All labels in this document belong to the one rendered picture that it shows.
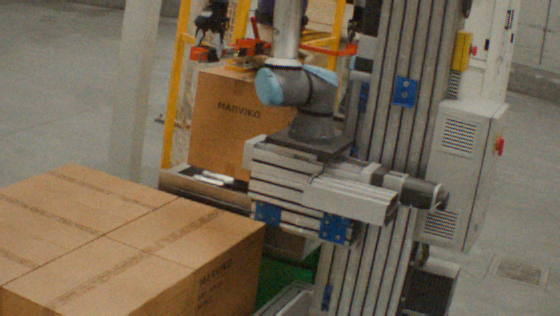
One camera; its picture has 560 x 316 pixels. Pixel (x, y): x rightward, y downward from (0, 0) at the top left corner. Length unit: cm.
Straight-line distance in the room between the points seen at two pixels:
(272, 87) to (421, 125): 52
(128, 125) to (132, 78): 26
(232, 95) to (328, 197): 94
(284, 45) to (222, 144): 93
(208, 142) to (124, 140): 119
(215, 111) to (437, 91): 105
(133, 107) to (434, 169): 218
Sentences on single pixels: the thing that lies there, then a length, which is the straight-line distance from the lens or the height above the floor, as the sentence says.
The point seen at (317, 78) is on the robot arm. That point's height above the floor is 124.
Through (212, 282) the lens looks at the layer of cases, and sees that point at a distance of 295.
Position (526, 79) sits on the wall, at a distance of 1173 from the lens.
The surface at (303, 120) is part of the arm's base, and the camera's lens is 260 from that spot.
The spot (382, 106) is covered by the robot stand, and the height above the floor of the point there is 117.
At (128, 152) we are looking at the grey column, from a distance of 449.
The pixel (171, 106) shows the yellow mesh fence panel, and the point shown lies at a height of 56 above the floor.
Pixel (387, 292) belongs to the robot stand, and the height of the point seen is 53.
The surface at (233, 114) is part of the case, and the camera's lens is 330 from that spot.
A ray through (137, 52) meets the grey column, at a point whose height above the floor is 95.
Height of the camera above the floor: 170
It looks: 16 degrees down
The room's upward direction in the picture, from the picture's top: 9 degrees clockwise
